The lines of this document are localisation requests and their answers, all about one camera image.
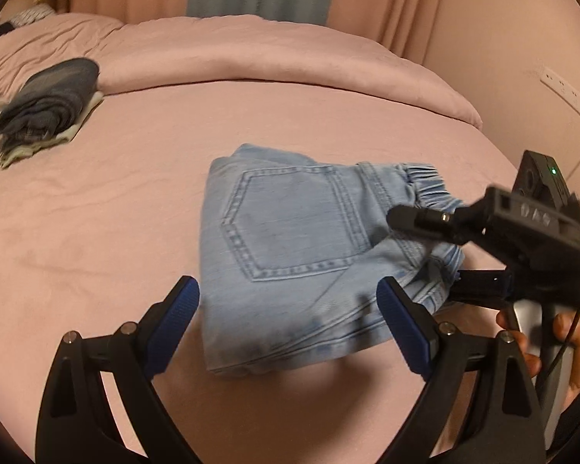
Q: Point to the pink pillow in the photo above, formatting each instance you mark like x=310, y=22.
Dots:
x=35, y=47

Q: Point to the small plaid pillow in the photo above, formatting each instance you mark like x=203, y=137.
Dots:
x=32, y=14

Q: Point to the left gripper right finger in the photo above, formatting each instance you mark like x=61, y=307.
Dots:
x=503, y=422

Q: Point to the pink bed sheet mattress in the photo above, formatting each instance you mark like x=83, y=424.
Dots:
x=94, y=231

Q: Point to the pale green folded cloth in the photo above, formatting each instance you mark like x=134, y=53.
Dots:
x=23, y=151

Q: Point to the white wall socket strip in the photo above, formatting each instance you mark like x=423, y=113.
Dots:
x=561, y=88

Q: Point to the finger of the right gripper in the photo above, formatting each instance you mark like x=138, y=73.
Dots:
x=481, y=288
x=427, y=223

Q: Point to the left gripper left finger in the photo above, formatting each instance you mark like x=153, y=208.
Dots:
x=75, y=422

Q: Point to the pink duvet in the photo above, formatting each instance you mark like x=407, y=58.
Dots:
x=181, y=50

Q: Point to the light blue denim pants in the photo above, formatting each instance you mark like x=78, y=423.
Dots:
x=292, y=251

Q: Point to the dark folded jeans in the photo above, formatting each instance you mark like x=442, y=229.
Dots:
x=49, y=102

